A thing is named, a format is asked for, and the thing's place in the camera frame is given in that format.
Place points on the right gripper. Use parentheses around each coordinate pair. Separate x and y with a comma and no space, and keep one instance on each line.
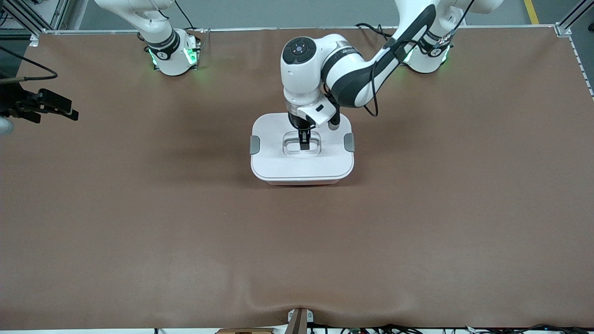
(14,101)

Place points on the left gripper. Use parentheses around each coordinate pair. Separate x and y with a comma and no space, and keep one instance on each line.
(297,123)

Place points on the white box lid grey clips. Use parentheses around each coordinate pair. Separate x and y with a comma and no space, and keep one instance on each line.
(301,164)

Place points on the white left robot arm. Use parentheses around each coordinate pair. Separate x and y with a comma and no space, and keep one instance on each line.
(301,69)

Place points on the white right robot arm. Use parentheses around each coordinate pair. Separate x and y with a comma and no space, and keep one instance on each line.
(162,46)

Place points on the pink translucent plastic box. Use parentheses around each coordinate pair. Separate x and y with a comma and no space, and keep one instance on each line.
(301,183)

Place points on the brown table mat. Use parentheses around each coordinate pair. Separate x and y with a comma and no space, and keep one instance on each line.
(297,255)

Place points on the brown wooden piece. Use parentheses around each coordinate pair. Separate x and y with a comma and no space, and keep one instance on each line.
(243,331)

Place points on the aluminium frame post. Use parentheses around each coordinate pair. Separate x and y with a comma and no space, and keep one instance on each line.
(573,18)
(21,16)

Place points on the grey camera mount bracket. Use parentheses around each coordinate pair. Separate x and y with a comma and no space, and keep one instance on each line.
(299,320)

